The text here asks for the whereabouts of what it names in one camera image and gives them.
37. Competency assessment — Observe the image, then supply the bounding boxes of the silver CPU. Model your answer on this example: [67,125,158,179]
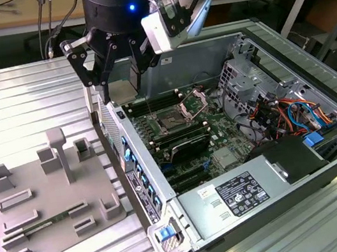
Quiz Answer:
[105,75,138,97]

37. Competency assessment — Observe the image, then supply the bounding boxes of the gray parts rack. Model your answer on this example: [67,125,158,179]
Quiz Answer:
[0,119,135,252]

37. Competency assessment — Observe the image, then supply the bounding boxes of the black RAM slot bank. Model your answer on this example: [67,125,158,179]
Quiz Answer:
[123,87,184,118]
[148,119,211,151]

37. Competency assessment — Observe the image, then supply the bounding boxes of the black fan shroud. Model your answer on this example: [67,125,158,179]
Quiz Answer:
[243,131,332,191]

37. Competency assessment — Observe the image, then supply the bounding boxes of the silver chipset heatsink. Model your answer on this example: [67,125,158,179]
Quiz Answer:
[213,145,244,171]

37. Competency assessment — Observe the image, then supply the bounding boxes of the blue case latch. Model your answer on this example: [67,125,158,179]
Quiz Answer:
[157,225,176,242]

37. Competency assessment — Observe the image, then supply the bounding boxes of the gray power supply unit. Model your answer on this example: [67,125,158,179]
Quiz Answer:
[171,149,300,251]

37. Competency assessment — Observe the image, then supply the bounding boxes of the green RAM stick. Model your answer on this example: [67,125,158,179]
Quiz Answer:
[20,211,75,238]

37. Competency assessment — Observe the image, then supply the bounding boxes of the metal socket cover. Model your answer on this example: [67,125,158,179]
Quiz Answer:
[174,85,213,124]

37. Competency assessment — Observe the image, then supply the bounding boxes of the orange red wire bundle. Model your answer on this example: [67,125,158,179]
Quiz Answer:
[247,88,337,147]

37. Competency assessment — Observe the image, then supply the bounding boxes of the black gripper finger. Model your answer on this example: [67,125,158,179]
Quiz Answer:
[59,31,128,112]
[125,33,166,93]

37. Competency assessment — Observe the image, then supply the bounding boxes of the blue wire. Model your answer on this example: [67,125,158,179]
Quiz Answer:
[286,98,320,136]

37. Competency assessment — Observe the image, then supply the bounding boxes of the large blue drive latch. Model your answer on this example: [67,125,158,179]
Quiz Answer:
[302,131,327,150]

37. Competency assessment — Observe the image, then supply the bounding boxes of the thin locking lever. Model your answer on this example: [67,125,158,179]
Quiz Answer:
[143,92,156,119]

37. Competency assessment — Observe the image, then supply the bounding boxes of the brown cardboard carton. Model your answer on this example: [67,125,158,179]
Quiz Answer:
[303,0,337,41]

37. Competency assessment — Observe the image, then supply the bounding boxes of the black expansion slot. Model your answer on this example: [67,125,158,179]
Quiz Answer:
[169,170,214,196]
[164,162,209,185]

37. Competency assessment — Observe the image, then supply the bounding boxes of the black expansion card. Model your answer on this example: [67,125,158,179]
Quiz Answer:
[164,134,213,166]

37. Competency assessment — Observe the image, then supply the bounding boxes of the green motherboard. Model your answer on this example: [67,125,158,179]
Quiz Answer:
[117,72,264,203]

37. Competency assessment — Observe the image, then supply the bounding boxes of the open PC case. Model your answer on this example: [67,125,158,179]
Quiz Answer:
[78,13,337,252]

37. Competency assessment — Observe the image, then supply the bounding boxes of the metal drive cage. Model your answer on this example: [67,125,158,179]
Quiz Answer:
[213,51,285,124]

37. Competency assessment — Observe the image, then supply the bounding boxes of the CPU socket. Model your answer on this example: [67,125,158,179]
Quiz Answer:
[154,106,186,135]

